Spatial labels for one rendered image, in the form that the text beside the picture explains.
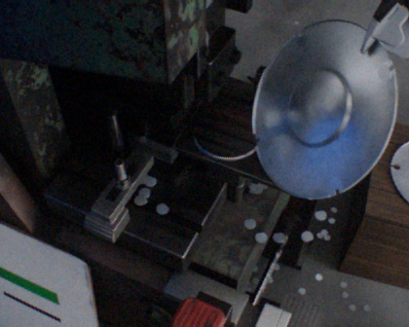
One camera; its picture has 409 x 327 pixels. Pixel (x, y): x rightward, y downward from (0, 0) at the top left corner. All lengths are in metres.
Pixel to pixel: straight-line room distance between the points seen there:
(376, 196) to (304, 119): 0.65
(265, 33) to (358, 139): 1.75
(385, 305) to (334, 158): 0.96
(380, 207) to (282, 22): 1.37
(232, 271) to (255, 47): 1.60
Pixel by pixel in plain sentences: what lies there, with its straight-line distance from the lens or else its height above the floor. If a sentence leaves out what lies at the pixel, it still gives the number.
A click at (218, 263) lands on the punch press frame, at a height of 0.65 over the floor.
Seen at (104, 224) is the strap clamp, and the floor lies 0.74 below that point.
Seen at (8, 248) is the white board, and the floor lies 0.51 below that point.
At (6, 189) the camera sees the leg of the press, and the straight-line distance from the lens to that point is 1.00.
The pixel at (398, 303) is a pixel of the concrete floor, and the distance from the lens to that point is 1.69.
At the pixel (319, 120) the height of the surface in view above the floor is 0.90.
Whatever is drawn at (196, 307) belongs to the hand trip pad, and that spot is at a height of 0.76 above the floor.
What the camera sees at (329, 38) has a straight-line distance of 0.83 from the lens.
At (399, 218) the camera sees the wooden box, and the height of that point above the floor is 0.35.
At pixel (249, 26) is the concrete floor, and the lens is 2.50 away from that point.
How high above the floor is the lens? 1.46
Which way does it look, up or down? 51 degrees down
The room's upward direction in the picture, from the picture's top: straight up
